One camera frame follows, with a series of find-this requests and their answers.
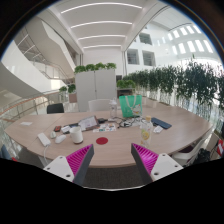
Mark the colourful printed sheet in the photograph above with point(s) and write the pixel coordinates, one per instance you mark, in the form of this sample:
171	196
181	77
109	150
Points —
105	128

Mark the small white card box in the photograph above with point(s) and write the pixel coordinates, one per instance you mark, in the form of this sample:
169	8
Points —
65	129

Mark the black chair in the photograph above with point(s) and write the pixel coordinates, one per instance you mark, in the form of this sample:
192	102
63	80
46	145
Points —
55	108

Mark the white chair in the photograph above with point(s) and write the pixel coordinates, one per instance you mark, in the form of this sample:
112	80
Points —
99	105
188	154

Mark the flat black tablet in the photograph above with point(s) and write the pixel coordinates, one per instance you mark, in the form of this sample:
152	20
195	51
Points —
74	125

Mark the clear shaker bottle white lid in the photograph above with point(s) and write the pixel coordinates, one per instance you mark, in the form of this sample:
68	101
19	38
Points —
113	108

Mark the black bag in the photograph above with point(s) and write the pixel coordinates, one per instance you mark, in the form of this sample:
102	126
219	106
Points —
201	156

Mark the white computer mouse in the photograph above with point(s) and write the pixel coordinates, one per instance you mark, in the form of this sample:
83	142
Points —
60	138

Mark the brown planter with plant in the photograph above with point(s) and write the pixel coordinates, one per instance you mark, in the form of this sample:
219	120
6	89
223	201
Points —
72	90

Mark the potted green plant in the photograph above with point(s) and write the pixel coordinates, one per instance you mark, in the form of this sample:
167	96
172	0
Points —
63	89

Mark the small grey-white computer mouse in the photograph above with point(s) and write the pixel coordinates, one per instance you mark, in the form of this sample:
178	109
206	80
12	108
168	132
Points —
52	134

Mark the ceiling light strips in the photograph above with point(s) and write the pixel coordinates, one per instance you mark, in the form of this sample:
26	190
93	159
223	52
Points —
100	23

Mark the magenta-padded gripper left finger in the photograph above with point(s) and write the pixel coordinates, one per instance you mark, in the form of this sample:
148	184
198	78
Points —
56	166

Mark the white paper slip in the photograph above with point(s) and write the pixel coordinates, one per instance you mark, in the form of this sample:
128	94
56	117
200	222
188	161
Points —
26	123

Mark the white power strip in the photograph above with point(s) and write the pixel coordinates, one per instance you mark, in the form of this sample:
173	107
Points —
43	139

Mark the clear yellow-capped drink bottle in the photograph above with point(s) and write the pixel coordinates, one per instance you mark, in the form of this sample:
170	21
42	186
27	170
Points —
146	133

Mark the row of green plants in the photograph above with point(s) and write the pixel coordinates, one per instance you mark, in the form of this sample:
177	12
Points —
186	83

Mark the white cabinet with plants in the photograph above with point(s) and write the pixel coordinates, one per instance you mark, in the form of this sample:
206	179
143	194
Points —
95	88

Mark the small black device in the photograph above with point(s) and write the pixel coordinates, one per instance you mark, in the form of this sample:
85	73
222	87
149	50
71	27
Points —
102	120

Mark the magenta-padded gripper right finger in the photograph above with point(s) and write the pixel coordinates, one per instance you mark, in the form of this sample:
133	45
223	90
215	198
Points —
165	165

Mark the clear plastic packet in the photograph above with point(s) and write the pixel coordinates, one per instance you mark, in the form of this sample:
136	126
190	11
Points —
157	129

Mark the red and black phone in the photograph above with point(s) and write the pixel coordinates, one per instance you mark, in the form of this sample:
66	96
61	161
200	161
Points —
57	128

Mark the green tote bag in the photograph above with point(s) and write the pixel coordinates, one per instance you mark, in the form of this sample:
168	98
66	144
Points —
131	106

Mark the low wooden planter with plants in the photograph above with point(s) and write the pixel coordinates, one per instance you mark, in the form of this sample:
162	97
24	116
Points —
126	84

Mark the white mug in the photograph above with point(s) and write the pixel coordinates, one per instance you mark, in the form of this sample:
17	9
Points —
76	135

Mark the propped tablet with paper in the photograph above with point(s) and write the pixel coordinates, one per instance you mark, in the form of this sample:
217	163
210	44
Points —
87	122

